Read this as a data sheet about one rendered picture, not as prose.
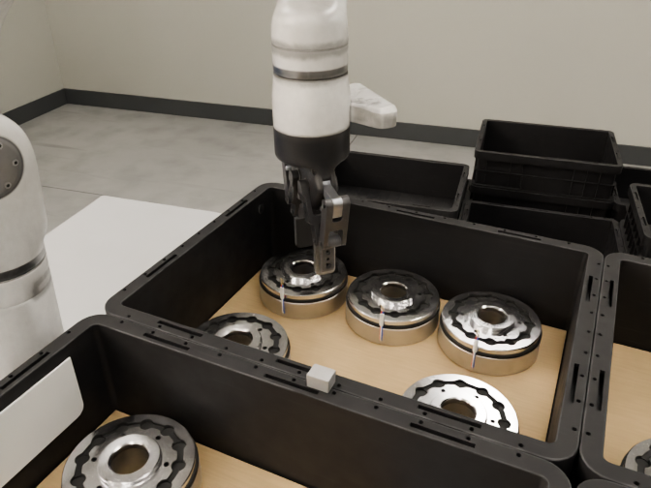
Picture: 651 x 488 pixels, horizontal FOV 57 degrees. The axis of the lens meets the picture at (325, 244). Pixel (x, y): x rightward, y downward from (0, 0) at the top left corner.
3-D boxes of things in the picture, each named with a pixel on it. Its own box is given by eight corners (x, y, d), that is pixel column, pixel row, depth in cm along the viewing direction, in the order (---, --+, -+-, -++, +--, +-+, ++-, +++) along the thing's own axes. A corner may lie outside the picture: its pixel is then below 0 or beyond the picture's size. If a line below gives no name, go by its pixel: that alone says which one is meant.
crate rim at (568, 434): (99, 330, 54) (94, 308, 53) (266, 197, 78) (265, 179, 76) (568, 493, 40) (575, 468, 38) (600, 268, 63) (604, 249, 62)
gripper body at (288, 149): (262, 108, 61) (266, 193, 66) (289, 137, 54) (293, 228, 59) (330, 99, 63) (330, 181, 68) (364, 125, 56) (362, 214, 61)
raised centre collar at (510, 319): (460, 324, 62) (461, 320, 62) (475, 300, 66) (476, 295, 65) (508, 340, 60) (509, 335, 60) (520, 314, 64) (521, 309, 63)
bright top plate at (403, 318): (335, 315, 64) (335, 310, 64) (360, 266, 73) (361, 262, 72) (430, 334, 62) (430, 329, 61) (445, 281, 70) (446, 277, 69)
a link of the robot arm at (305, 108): (401, 128, 58) (405, 62, 54) (290, 145, 54) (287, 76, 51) (361, 101, 65) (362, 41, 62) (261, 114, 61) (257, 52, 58)
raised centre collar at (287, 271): (275, 277, 70) (274, 272, 69) (294, 257, 74) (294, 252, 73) (314, 287, 68) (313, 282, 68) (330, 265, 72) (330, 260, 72)
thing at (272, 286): (244, 287, 69) (244, 283, 68) (285, 246, 77) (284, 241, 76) (325, 308, 65) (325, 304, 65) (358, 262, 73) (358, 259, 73)
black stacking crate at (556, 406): (120, 407, 59) (98, 313, 53) (270, 260, 82) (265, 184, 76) (540, 575, 45) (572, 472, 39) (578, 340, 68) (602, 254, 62)
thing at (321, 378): (306, 386, 45) (305, 374, 44) (314, 375, 46) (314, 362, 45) (327, 393, 44) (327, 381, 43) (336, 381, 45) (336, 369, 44)
